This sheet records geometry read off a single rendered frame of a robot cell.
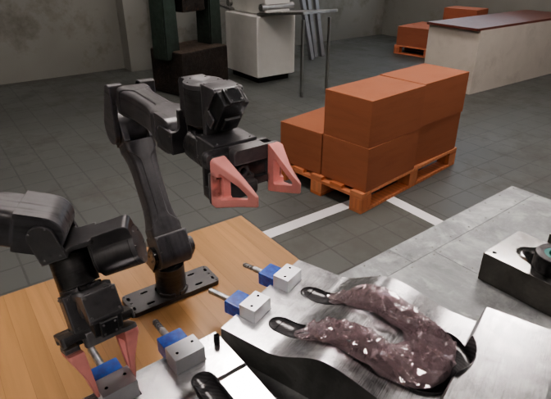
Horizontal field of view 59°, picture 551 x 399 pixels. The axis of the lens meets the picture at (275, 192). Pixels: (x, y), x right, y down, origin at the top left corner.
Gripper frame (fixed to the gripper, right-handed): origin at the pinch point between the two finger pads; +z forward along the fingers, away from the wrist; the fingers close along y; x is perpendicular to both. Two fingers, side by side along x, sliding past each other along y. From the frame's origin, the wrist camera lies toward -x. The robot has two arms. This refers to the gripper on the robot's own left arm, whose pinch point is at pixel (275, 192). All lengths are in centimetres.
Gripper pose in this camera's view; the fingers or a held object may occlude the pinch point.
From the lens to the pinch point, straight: 59.3
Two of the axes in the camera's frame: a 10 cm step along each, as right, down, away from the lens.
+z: 5.8, 3.9, -7.2
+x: -0.1, 8.8, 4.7
